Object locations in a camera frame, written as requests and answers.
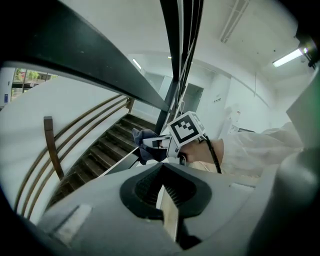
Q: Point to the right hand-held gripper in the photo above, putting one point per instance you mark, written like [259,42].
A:
[186,130]

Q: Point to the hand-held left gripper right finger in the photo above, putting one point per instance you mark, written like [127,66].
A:
[230,220]

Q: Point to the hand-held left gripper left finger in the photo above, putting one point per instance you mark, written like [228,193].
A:
[100,220]

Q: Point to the dark blue cloth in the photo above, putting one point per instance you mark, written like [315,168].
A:
[145,147]

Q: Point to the dark wooden handrail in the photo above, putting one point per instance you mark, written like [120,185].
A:
[87,57]

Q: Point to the person's right forearm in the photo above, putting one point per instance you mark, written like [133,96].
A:
[250,150]

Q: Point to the grey door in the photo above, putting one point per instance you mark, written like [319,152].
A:
[193,98]

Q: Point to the dark staircase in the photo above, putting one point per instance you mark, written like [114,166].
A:
[105,152]

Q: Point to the ceiling tube light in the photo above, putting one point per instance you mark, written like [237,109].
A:
[287,58]
[136,64]

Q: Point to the large window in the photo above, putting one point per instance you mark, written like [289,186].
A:
[26,81]

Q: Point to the blue wall sign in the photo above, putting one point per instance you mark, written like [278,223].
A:
[5,97]

